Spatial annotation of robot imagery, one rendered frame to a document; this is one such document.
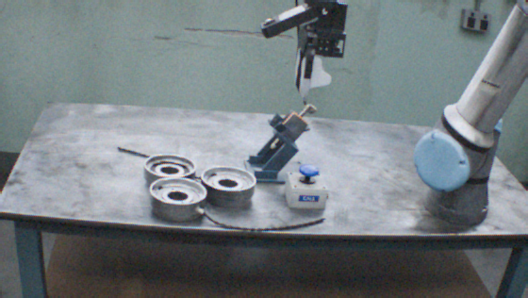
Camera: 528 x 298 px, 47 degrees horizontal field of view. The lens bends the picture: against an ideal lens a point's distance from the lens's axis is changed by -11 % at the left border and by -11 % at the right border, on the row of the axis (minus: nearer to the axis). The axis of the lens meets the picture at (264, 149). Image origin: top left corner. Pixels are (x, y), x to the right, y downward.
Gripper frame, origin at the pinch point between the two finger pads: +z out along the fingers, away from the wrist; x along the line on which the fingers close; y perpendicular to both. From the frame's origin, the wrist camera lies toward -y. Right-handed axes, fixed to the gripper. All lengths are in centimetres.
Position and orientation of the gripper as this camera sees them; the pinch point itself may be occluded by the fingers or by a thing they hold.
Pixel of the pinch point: (299, 90)
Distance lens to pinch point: 138.4
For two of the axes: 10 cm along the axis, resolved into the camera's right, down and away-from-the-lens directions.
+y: 9.8, 0.5, 1.7
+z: -1.1, 9.1, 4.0
